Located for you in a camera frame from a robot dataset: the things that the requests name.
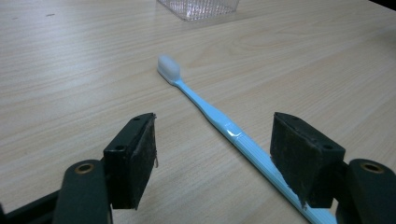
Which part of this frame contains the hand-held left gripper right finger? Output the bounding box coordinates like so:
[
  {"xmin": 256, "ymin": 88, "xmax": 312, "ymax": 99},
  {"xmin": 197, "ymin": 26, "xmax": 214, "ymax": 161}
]
[{"xmin": 269, "ymin": 111, "xmax": 347, "ymax": 209}]

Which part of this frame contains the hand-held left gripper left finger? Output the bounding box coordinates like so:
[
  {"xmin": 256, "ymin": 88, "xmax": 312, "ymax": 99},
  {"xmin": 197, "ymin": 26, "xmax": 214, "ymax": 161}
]
[{"xmin": 103, "ymin": 112, "xmax": 159, "ymax": 211}]

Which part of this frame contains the light blue toothbrush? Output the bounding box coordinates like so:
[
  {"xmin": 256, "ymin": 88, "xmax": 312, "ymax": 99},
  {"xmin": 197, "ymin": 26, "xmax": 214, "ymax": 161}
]
[{"xmin": 156, "ymin": 54, "xmax": 338, "ymax": 224}]

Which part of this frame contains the clear plastic container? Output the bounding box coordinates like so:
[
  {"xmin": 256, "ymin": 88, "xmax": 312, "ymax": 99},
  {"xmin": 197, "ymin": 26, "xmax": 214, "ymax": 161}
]
[{"xmin": 156, "ymin": 0, "xmax": 241, "ymax": 22}]

